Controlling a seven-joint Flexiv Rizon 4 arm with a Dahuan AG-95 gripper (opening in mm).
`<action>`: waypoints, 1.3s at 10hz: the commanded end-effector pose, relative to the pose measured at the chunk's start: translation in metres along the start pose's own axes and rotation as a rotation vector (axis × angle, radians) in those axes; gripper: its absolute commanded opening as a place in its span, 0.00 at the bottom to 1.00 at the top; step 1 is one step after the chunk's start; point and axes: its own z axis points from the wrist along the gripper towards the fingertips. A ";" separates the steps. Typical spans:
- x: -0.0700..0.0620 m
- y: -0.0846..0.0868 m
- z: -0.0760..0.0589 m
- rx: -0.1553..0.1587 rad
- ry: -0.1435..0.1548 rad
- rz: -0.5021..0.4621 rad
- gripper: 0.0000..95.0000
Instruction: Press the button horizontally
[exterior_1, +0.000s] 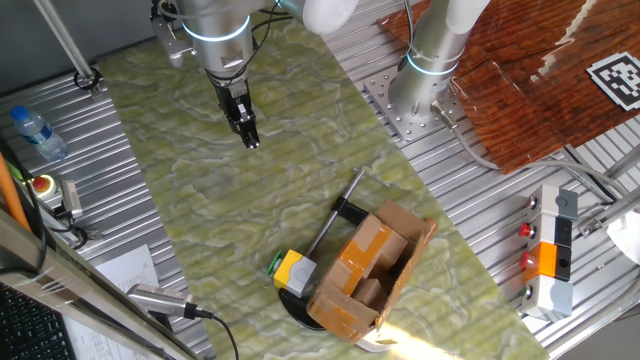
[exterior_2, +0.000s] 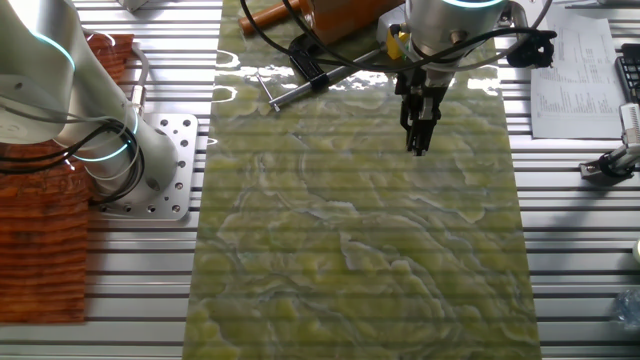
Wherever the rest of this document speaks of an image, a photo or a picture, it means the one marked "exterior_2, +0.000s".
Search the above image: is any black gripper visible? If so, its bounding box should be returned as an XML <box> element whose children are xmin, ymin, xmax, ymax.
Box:
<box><xmin>394</xmin><ymin>66</ymin><xmax>455</xmax><ymax>157</ymax></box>

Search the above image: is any yellow box green push button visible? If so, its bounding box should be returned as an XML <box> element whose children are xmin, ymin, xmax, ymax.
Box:
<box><xmin>376</xmin><ymin>9</ymin><xmax>412</xmax><ymax>62</ymax></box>

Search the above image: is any black steel C-clamp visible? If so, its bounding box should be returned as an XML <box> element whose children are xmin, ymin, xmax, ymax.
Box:
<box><xmin>254</xmin><ymin>32</ymin><xmax>389</xmax><ymax>114</ymax></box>

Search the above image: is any green marble pattern mat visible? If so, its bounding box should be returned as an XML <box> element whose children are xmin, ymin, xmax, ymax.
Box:
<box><xmin>182</xmin><ymin>0</ymin><xmax>543</xmax><ymax>360</ymax></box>

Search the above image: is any printed white paper sheet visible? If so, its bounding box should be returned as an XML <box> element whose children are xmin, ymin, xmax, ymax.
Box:
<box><xmin>529</xmin><ymin>3</ymin><xmax>627</xmax><ymax>141</ymax></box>

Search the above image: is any orange brown round rod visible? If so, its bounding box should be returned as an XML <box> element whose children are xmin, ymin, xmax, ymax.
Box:
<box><xmin>237</xmin><ymin>0</ymin><xmax>304</xmax><ymax>36</ymax></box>

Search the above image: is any black keyboard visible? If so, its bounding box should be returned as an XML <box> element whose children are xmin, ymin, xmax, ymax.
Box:
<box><xmin>613</xmin><ymin>43</ymin><xmax>640</xmax><ymax>105</ymax></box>

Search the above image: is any clear plastic bag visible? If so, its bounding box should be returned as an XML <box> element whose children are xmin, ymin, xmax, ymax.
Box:
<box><xmin>613</xmin><ymin>288</ymin><xmax>640</xmax><ymax>332</ymax></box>

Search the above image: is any orange wood grain mat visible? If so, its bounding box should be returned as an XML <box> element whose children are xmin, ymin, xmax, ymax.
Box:
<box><xmin>0</xmin><ymin>33</ymin><xmax>135</xmax><ymax>325</ymax></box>

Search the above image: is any orange pot with handle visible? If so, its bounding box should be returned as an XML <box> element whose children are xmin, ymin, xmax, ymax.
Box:
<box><xmin>299</xmin><ymin>0</ymin><xmax>407</xmax><ymax>46</ymax></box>

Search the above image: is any black cable clip bracket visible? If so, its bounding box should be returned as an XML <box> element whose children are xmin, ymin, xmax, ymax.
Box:
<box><xmin>506</xmin><ymin>28</ymin><xmax>558</xmax><ymax>70</ymax></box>

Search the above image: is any silver black camera mount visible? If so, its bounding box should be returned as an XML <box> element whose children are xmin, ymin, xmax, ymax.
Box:
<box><xmin>578</xmin><ymin>144</ymin><xmax>640</xmax><ymax>182</ymax></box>

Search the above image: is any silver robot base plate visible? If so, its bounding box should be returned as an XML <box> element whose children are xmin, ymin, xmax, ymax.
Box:
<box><xmin>96</xmin><ymin>112</ymin><xmax>200</xmax><ymax>222</ymax></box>

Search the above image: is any grey cable with metal connector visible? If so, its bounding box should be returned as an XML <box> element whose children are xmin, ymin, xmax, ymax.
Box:
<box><xmin>129</xmin><ymin>43</ymin><xmax>150</xmax><ymax>115</ymax></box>

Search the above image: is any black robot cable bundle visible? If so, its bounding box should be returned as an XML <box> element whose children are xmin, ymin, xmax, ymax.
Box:
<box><xmin>0</xmin><ymin>0</ymin><xmax>557</xmax><ymax>205</ymax></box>

